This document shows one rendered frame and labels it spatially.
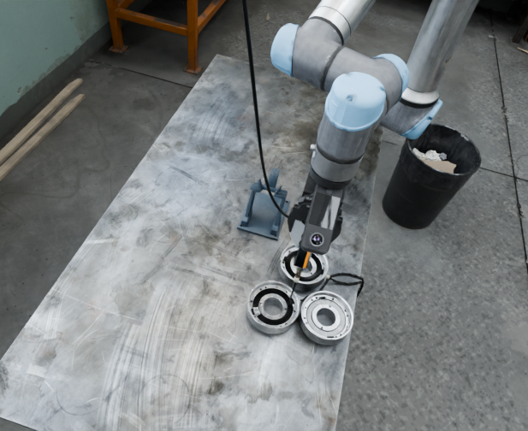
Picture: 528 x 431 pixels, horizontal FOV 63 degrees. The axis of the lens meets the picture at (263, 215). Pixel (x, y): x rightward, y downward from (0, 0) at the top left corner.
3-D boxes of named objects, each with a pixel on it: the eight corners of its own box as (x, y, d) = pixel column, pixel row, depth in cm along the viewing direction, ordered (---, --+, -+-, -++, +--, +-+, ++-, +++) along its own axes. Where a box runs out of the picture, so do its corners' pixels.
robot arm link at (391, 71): (357, 34, 70) (326, 61, 63) (421, 61, 67) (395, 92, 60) (344, 77, 76) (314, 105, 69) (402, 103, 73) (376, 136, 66)
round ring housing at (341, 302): (352, 346, 86) (358, 338, 82) (302, 349, 84) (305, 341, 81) (341, 299, 92) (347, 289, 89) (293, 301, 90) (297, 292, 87)
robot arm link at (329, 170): (360, 170, 63) (307, 155, 64) (352, 191, 67) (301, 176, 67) (366, 138, 68) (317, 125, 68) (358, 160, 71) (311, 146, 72)
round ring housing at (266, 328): (255, 343, 84) (257, 334, 80) (239, 297, 89) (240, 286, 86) (304, 329, 87) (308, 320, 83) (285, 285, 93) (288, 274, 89)
